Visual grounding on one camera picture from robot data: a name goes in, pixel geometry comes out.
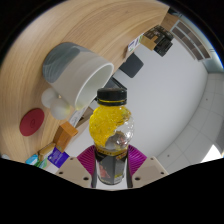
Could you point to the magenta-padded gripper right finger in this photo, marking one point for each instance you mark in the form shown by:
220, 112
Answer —
151, 170

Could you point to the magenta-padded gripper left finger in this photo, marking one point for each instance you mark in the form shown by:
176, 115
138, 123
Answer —
70, 170

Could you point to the clear black-capped drink bottle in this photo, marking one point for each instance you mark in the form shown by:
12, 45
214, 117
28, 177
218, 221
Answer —
110, 123

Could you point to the purple foil packet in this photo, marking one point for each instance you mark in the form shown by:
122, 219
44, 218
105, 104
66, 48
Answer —
58, 157

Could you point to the tan snack packet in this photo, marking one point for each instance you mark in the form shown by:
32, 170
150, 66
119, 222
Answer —
46, 151

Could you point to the orange cardboard box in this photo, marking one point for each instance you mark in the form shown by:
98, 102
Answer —
65, 135

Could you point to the small blue box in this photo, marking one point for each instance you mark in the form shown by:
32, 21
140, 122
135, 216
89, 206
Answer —
31, 160

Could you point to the round white printed disc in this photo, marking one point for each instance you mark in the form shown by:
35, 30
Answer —
76, 116

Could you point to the flat round red coaster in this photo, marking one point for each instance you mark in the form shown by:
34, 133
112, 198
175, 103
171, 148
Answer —
32, 122

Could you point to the rectangular ceiling light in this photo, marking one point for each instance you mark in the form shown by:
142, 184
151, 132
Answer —
211, 154

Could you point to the white and grey mug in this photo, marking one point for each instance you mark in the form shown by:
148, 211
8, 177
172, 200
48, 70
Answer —
76, 73

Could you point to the black padded office chair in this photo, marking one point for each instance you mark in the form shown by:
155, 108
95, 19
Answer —
131, 65

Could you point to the large dark brown box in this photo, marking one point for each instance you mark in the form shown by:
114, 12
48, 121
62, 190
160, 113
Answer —
165, 45

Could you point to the kraft cardboard box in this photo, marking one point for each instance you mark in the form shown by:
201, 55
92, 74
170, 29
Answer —
150, 41

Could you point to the small dark brown box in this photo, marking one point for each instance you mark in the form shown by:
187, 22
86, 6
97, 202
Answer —
159, 31

